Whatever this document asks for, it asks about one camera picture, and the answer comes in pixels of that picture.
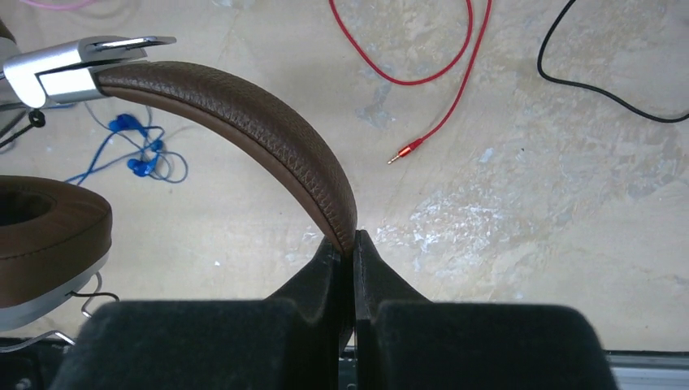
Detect pink headphones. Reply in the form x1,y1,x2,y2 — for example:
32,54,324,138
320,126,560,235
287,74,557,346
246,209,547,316
19,0,97,11

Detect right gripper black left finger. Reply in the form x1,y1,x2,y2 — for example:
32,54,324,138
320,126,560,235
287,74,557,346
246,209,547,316
52,241,353,389

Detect black thin cable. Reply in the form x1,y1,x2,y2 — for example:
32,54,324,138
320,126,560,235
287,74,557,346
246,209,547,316
537,0,689,124

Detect brown leather silver headphones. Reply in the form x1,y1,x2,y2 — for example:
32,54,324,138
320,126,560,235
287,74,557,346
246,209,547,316
1,28,357,331

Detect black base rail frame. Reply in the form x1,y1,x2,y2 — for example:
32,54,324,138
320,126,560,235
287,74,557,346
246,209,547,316
1,338,688,389

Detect red audio cable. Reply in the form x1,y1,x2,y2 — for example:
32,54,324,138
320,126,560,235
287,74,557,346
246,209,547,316
328,0,493,166

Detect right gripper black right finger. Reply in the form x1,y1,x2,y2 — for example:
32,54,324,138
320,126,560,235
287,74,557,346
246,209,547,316
353,230,617,389

